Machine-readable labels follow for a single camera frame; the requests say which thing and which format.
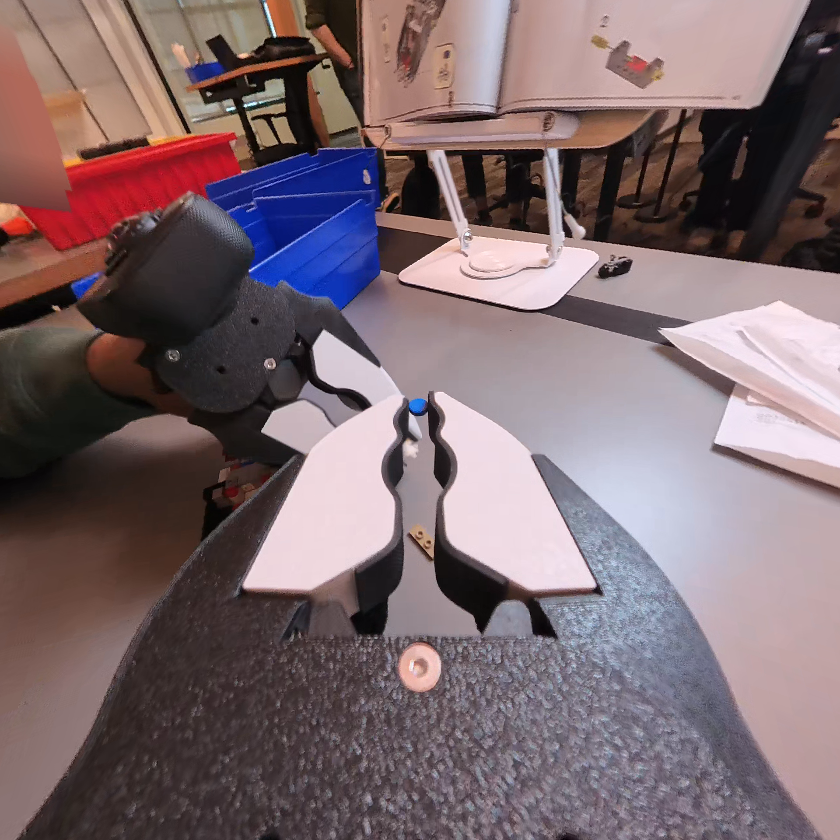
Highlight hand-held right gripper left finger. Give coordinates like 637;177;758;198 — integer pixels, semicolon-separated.
242;395;409;620

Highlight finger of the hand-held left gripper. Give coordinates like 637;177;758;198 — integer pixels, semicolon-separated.
259;398;338;459
310;329;403;409

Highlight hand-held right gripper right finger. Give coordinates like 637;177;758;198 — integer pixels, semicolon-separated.
428;390;599;623

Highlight partly built lego car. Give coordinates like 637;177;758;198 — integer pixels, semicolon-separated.
200;453;284;542

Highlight blue plastic bin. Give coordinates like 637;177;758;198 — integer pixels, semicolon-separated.
204;146;383;217
73;195;383;311

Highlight person's left forearm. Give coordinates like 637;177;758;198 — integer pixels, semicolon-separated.
0;322;165;481

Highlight person's left hand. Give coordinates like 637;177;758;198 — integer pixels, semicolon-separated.
84;331;193;421

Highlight red plastic bin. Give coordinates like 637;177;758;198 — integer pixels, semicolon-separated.
19;132;245;252

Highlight neighbouring wooden desk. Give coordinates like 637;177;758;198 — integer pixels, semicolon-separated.
0;234;109;312

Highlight white book stand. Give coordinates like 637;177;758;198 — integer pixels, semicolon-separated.
365;111;602;313

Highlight black standing desk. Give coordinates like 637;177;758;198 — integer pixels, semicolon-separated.
188;37;332;161

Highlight white paper bags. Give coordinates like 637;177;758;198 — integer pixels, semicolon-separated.
659;300;840;490

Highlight open instruction booklet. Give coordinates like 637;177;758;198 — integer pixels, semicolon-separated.
360;0;811;128

